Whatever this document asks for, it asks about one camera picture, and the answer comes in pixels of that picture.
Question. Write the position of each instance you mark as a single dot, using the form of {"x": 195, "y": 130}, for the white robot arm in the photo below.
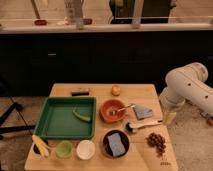
{"x": 186, "y": 83}

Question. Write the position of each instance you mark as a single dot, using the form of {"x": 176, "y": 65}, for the small orange fruit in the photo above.
{"x": 115, "y": 90}

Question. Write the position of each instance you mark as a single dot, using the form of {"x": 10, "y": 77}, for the orange bowl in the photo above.
{"x": 110, "y": 105}

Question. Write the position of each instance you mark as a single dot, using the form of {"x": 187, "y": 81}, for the metal spoon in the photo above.
{"x": 121, "y": 109}

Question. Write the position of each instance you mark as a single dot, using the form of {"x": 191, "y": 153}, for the green pea pod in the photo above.
{"x": 81, "y": 117}

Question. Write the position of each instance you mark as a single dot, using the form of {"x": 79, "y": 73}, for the grey folded cloth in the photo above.
{"x": 142, "y": 112}

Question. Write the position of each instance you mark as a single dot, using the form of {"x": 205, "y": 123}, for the wooden table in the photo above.
{"x": 140, "y": 156}

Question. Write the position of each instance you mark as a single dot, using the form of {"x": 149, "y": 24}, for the green plastic tray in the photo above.
{"x": 57, "y": 120}

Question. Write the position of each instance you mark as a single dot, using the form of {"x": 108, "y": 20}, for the blue sponge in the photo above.
{"x": 116, "y": 145}

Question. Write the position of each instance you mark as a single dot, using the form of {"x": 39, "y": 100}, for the white small bowl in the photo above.
{"x": 85, "y": 149}

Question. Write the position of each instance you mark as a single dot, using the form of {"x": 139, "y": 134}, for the brown beans pile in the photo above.
{"x": 157, "y": 141}

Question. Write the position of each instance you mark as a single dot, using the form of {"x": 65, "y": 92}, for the green small cup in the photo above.
{"x": 64, "y": 149}

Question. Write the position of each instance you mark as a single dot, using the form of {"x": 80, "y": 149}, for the red dish on counter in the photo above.
{"x": 40, "y": 22}

